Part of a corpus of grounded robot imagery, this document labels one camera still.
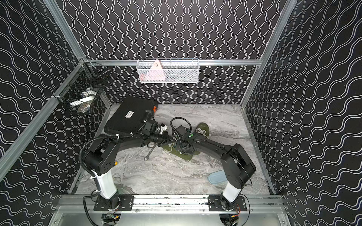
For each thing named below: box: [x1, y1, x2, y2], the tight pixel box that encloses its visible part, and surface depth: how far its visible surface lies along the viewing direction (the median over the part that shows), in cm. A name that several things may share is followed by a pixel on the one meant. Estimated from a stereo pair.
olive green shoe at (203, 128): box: [195, 122, 210, 138], surface depth 102 cm
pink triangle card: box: [144, 58, 166, 81], surface depth 92 cm
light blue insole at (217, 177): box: [207, 169, 228, 185], surface depth 85 cm
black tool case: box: [104, 96, 159, 135], surface depth 108 cm
